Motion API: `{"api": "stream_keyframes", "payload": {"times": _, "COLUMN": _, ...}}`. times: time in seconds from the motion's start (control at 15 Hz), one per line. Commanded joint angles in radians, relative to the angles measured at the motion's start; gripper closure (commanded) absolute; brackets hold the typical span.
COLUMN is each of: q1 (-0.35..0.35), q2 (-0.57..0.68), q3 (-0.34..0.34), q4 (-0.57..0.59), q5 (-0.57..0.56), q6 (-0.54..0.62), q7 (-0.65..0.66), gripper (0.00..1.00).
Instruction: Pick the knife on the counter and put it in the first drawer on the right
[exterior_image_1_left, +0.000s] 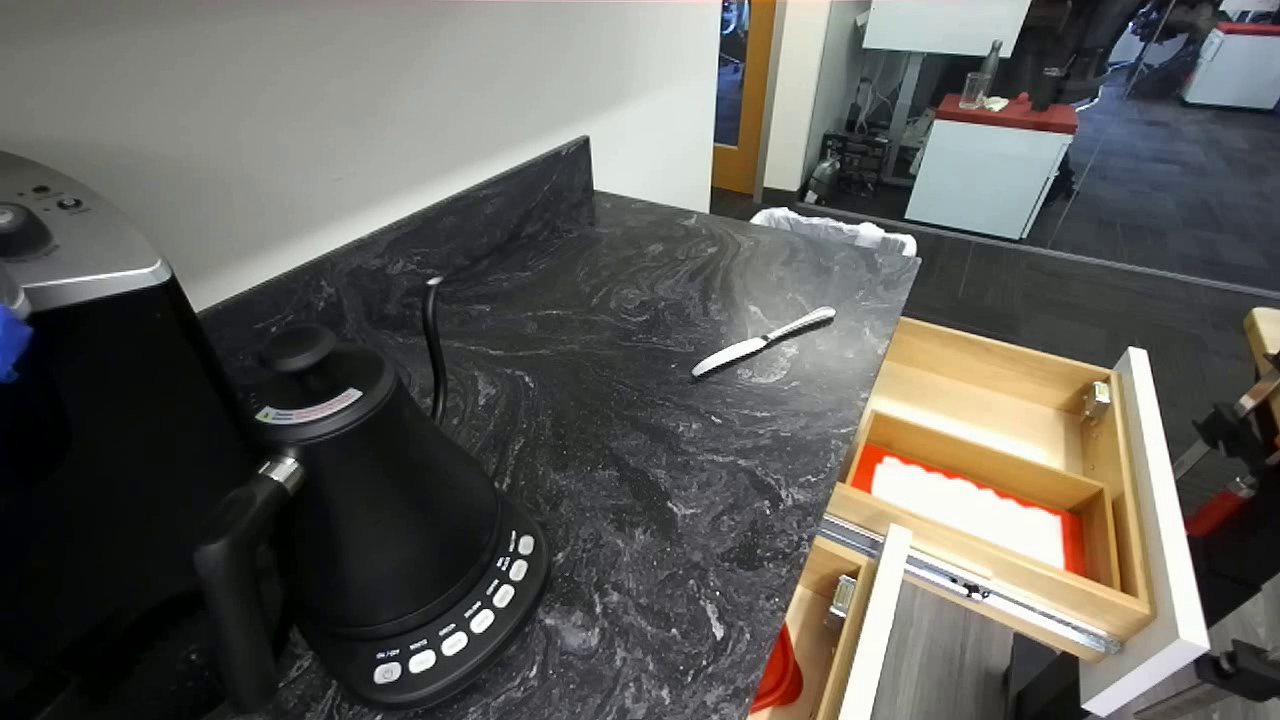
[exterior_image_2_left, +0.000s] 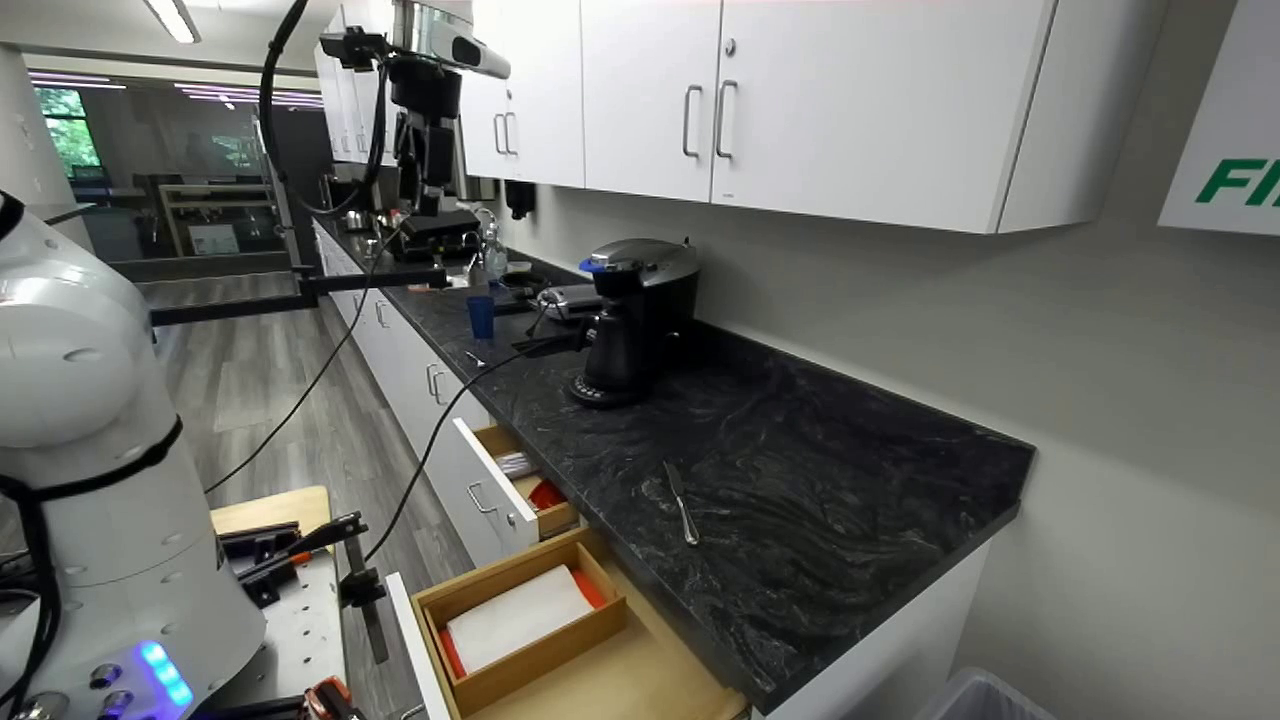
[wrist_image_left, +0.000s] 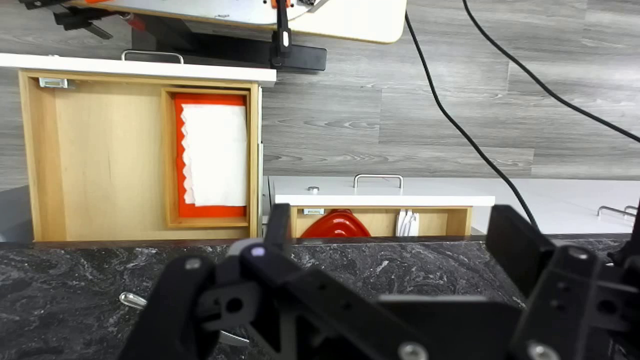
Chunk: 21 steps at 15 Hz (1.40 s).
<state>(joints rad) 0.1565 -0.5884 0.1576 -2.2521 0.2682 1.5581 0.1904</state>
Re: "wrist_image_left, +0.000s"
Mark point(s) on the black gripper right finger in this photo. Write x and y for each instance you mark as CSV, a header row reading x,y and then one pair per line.
x,y
573,300

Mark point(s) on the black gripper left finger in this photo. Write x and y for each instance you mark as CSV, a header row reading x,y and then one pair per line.
x,y
221,300

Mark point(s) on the orange drawer liner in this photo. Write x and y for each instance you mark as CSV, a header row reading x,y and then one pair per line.
x,y
212,213

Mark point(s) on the closed white drawer front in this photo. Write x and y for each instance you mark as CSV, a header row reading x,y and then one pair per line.
x,y
567,201

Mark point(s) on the large open wooden drawer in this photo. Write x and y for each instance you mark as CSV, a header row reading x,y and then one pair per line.
x,y
101,166

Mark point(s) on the white items in drawer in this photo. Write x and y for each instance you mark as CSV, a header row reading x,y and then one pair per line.
x,y
406,222

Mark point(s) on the narrow open wooden drawer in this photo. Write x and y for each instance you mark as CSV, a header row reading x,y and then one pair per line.
x,y
380,201

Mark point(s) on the red plastic bowl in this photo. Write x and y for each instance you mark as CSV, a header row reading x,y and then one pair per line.
x,y
337,225

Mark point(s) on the white folded cloth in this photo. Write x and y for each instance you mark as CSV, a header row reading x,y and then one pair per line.
x,y
212,153

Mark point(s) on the black stand base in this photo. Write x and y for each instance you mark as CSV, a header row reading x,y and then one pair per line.
x,y
301,58

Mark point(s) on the white table top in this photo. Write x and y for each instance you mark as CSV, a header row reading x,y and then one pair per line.
x,y
347,21

